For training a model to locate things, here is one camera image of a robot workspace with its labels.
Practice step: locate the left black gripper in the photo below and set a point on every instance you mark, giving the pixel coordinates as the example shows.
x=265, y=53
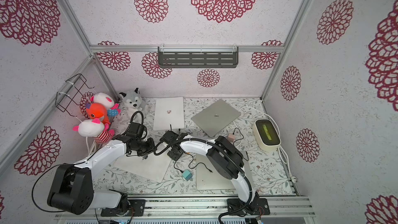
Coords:
x=152, y=148

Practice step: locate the pink charger plug purple strip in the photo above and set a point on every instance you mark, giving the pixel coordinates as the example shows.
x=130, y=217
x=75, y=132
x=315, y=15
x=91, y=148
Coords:
x=231, y=138

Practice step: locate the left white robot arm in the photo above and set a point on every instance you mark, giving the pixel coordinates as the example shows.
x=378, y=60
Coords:
x=72, y=187

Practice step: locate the orange fox plush toy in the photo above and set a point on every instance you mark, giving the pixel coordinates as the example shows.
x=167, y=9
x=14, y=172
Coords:
x=97, y=110

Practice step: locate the silver laptop front right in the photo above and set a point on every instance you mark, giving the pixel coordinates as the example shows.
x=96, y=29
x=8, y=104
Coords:
x=210, y=181

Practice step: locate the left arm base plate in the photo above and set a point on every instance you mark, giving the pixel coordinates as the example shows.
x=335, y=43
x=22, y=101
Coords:
x=130, y=208

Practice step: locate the silver laptop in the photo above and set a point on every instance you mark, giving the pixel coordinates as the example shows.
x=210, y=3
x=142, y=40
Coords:
x=216, y=117
x=210, y=181

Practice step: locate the white laptop back left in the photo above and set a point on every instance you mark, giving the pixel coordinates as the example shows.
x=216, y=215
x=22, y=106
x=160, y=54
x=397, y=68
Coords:
x=169, y=114

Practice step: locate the grey husky plush toy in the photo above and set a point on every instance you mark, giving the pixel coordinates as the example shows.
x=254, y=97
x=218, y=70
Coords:
x=133, y=102

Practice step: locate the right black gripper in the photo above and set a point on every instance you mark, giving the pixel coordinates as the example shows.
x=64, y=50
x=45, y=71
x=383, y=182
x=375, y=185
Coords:
x=171, y=143

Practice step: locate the black wire basket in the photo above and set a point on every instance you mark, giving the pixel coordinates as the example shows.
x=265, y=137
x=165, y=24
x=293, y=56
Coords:
x=78, y=93

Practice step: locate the white pink plush top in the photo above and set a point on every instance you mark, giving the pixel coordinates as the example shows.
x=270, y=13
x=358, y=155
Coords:
x=104, y=99

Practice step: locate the teal charger plug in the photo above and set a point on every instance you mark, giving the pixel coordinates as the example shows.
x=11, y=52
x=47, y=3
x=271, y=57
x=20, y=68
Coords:
x=187, y=175

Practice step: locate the floral table mat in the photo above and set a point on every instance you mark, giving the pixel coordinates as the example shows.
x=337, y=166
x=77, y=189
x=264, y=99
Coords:
x=265, y=169

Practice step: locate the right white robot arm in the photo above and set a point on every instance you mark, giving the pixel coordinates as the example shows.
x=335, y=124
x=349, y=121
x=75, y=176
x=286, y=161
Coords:
x=224, y=156

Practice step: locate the white laptop front left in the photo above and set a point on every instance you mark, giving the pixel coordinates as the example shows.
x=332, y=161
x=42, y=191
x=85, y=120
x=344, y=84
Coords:
x=153, y=168

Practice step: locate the silver laptop back right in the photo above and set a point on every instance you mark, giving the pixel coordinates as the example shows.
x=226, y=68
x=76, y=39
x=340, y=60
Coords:
x=216, y=117

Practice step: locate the white laptop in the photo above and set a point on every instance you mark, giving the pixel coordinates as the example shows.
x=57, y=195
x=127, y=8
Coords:
x=169, y=114
x=153, y=168

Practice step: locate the aluminium front rail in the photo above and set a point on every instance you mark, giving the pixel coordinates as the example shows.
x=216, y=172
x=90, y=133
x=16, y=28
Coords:
x=148, y=207

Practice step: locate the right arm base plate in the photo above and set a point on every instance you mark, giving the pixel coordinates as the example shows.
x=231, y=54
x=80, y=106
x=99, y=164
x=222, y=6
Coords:
x=248, y=207

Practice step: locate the white pink plush striped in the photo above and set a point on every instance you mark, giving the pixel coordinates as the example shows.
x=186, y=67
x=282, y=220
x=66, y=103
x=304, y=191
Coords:
x=94, y=128

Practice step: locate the grey metal wall shelf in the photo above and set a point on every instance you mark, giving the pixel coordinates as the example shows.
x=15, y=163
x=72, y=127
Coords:
x=198, y=57

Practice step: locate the cream box green display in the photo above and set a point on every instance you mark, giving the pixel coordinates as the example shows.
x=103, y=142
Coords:
x=266, y=135

